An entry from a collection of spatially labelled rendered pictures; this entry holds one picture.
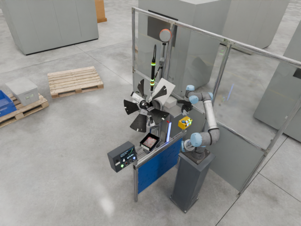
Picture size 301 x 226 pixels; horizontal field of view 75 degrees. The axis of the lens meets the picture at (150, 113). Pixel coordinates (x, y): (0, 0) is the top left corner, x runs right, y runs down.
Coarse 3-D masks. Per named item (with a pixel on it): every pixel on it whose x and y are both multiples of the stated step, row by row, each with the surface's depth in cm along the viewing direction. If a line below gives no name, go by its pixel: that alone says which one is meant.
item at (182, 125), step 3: (186, 117) 261; (180, 120) 256; (186, 120) 257; (180, 123) 255; (183, 123) 252; (186, 123) 252; (180, 126) 258; (183, 126) 253; (186, 126) 256; (183, 129) 255
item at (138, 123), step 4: (140, 116) 257; (144, 116) 258; (136, 120) 257; (140, 120) 257; (144, 120) 258; (132, 124) 258; (136, 124) 257; (140, 124) 257; (144, 124) 258; (132, 128) 258; (136, 128) 257; (140, 128) 257; (144, 128) 258; (144, 132) 257
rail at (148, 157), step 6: (180, 132) 269; (186, 132) 274; (174, 138) 260; (180, 138) 270; (162, 144) 251; (168, 144) 255; (156, 150) 243; (162, 150) 252; (144, 156) 235; (150, 156) 239; (138, 162) 230; (144, 162) 234
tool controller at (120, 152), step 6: (126, 144) 199; (132, 144) 198; (114, 150) 193; (120, 150) 192; (126, 150) 192; (132, 150) 197; (108, 156) 190; (114, 156) 185; (120, 156) 189; (126, 156) 194; (132, 156) 200; (114, 162) 186; (120, 162) 192; (114, 168) 192; (120, 168) 194
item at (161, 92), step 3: (162, 87) 257; (165, 87) 249; (162, 90) 250; (165, 90) 245; (159, 93) 248; (162, 93) 244; (165, 93) 241; (156, 96) 248; (159, 96) 244; (153, 99) 249
